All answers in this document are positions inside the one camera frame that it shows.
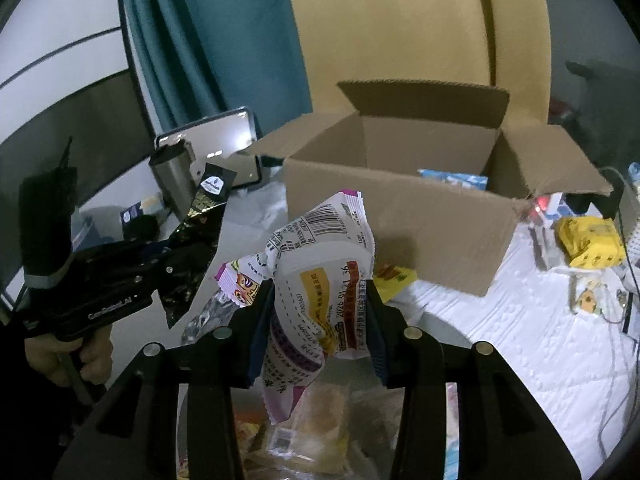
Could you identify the rectangular black framed mirror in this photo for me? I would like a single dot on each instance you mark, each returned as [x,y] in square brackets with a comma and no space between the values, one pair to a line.
[220,137]

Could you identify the blue snack packet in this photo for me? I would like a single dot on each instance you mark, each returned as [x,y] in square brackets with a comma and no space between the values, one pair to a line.
[452,179]

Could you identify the yellow snack packet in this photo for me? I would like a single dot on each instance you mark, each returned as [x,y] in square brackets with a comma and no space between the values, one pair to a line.
[395,279]

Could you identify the cardboard box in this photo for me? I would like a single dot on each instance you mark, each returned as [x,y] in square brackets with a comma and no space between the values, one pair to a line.
[400,230]

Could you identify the clear bread packet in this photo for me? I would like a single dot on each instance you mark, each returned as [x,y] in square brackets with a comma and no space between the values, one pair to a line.
[312,420]

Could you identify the teal curtain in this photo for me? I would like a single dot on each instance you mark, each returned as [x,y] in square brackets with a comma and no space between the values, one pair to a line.
[215,35]

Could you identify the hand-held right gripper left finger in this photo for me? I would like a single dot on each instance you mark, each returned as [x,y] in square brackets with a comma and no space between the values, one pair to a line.
[260,332]

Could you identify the small blue box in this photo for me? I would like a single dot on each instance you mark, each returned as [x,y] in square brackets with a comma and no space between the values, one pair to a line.
[132,216]

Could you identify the white purple-edged snack packet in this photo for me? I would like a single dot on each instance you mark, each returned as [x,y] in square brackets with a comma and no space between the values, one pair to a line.
[320,270]

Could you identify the yellow dotted bag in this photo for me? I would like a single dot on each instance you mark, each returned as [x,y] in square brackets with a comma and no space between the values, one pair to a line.
[590,240]

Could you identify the person's left hand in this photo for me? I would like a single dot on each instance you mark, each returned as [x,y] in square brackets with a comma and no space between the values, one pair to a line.
[50,360]

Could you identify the black snack packet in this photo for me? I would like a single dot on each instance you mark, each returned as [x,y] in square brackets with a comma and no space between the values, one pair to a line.
[202,205]

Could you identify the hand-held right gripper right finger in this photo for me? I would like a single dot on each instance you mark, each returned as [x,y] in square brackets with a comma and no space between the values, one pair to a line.
[378,342]

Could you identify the yellow curtain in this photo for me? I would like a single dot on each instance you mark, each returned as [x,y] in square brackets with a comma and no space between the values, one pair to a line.
[400,20]

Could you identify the silver foil packet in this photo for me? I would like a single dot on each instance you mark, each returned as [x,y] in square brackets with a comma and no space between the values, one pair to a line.
[202,317]

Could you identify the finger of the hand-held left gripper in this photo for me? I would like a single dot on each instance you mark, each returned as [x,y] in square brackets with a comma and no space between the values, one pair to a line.
[182,262]

